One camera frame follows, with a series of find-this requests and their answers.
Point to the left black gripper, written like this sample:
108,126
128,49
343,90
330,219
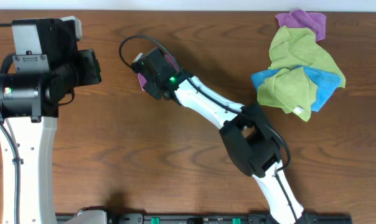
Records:
93,69

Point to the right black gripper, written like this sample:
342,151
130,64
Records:
152,90

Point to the purple microfiber cloth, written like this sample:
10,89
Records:
143,81

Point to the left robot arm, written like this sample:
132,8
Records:
28,124

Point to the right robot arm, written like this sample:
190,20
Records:
252,144

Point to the small green cloth with label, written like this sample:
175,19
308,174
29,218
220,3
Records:
291,90

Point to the large green cloth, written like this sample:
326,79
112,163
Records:
297,46

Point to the purple cloth at back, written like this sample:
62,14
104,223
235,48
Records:
298,18

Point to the blue cloth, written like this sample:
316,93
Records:
326,83

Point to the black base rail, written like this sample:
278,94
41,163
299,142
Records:
91,216

